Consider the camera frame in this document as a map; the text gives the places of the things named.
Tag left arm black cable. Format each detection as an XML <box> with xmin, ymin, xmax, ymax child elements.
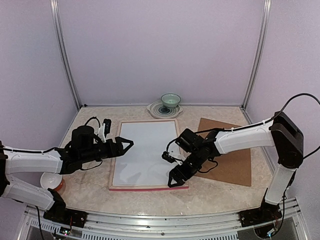
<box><xmin>0</xmin><ymin>116</ymin><xmax>103</xmax><ymax>153</ymax></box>

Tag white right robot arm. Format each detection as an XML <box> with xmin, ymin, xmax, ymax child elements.
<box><xmin>162</xmin><ymin>111</ymin><xmax>304</xmax><ymax>222</ymax></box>

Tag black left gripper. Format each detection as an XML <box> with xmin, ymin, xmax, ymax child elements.
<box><xmin>79</xmin><ymin>136</ymin><xmax>134</xmax><ymax>164</ymax></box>

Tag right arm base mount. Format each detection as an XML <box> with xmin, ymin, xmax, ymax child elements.
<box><xmin>238</xmin><ymin>194</ymin><xmax>283</xmax><ymax>228</ymax></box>

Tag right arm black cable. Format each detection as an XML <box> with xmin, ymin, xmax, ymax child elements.
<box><xmin>197</xmin><ymin>93</ymin><xmax>320</xmax><ymax>161</ymax></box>

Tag wooden picture frame red edge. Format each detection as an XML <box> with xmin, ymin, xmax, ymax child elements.
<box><xmin>109</xmin><ymin>120</ymin><xmax>193</xmax><ymax>192</ymax></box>

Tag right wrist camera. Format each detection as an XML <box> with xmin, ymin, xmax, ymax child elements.
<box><xmin>161</xmin><ymin>151</ymin><xmax>184</xmax><ymax>165</ymax></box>

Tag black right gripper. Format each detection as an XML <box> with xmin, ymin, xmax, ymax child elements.
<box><xmin>167</xmin><ymin>149</ymin><xmax>205</xmax><ymax>188</ymax></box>

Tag white plate green rings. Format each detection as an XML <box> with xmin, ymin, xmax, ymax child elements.
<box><xmin>146</xmin><ymin>99</ymin><xmax>185</xmax><ymax>120</ymax></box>

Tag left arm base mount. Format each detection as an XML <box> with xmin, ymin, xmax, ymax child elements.
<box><xmin>43</xmin><ymin>188</ymin><xmax>88</xmax><ymax>228</ymax></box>

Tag aluminium corner post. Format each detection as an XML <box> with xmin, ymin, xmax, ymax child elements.
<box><xmin>50</xmin><ymin>0</ymin><xmax>82</xmax><ymax>111</ymax></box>
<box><xmin>241</xmin><ymin>0</ymin><xmax>272</xmax><ymax>111</ymax></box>

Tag white bowl orange outside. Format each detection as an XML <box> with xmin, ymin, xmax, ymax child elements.
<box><xmin>40</xmin><ymin>172</ymin><xmax>66</xmax><ymax>192</ymax></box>

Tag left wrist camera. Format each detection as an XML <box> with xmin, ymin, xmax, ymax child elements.
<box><xmin>98</xmin><ymin>118</ymin><xmax>112</xmax><ymax>143</ymax></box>

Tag left aluminium corner post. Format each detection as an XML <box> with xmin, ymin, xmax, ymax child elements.
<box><xmin>50</xmin><ymin>0</ymin><xmax>82</xmax><ymax>111</ymax></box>

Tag right aluminium corner post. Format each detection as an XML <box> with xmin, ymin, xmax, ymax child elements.
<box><xmin>241</xmin><ymin>0</ymin><xmax>272</xmax><ymax>111</ymax></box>

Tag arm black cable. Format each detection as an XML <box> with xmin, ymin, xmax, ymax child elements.
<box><xmin>197</xmin><ymin>93</ymin><xmax>320</xmax><ymax>161</ymax></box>
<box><xmin>0</xmin><ymin>116</ymin><xmax>103</xmax><ymax>153</ymax></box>

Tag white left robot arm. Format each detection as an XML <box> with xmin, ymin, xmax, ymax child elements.
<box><xmin>0</xmin><ymin>125</ymin><xmax>134</xmax><ymax>223</ymax></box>

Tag green ceramic bowl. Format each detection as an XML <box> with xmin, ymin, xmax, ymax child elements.
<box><xmin>161</xmin><ymin>93</ymin><xmax>181</xmax><ymax>109</ymax></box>

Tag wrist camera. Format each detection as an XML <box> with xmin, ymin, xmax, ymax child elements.
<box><xmin>161</xmin><ymin>151</ymin><xmax>184</xmax><ymax>165</ymax></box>
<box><xmin>98</xmin><ymin>118</ymin><xmax>112</xmax><ymax>143</ymax></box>

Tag brown backing board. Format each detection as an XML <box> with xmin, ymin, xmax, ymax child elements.
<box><xmin>193</xmin><ymin>117</ymin><xmax>252</xmax><ymax>187</ymax></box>

